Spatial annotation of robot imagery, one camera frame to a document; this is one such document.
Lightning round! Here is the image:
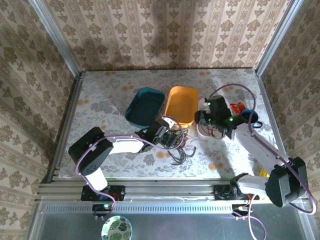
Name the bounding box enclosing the white plastic bin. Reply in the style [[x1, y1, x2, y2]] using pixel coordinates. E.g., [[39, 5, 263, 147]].
[[196, 98, 233, 140]]

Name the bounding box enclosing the red object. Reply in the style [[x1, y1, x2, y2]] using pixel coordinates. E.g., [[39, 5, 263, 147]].
[[229, 101, 245, 114]]

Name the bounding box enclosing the teal plastic bin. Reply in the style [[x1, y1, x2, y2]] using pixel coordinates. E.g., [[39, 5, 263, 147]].
[[124, 87, 166, 127]]

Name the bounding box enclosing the orange plastic bin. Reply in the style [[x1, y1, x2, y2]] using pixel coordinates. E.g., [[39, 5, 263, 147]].
[[164, 85, 200, 125]]

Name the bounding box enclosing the blue round object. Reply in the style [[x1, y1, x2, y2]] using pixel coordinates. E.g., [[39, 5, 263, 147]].
[[240, 108, 263, 129]]

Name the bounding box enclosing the floral tablecloth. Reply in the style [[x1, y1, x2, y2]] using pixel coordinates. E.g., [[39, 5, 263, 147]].
[[58, 69, 279, 179]]

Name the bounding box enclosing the leaf pattern bowl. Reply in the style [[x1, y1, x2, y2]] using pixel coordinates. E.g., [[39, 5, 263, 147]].
[[100, 215, 133, 240]]

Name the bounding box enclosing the green cable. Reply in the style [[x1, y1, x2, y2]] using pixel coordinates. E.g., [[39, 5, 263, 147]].
[[174, 136, 188, 151]]

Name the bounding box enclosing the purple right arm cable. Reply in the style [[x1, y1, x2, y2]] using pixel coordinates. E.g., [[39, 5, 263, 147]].
[[208, 83, 317, 240]]

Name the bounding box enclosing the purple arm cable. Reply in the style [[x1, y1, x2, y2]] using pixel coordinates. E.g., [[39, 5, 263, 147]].
[[208, 83, 317, 240], [74, 115, 188, 219]]

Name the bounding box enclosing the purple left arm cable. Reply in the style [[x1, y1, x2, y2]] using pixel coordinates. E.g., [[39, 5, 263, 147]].
[[74, 115, 188, 219]]

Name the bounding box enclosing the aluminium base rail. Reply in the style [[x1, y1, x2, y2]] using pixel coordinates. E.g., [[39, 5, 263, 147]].
[[34, 177, 310, 202]]

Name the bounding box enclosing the aluminium side rail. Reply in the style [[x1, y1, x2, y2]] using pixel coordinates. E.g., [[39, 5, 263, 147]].
[[255, 71, 285, 151], [46, 71, 85, 182]]

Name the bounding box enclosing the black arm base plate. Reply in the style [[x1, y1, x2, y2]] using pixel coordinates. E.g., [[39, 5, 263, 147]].
[[80, 185, 126, 202], [213, 184, 254, 201]]

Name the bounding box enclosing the slotted cable duct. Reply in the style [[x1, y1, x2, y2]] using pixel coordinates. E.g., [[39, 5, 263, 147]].
[[39, 202, 251, 214]]

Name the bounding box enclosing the aluminium frame post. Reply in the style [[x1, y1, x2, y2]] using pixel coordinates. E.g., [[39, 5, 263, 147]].
[[28, 0, 82, 74], [255, 0, 305, 74]]

